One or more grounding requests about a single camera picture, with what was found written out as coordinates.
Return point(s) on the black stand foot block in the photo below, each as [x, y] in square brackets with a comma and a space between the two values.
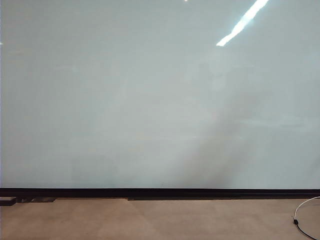
[7, 201]

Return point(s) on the white glass whiteboard black frame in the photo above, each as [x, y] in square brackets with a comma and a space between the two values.
[125, 100]

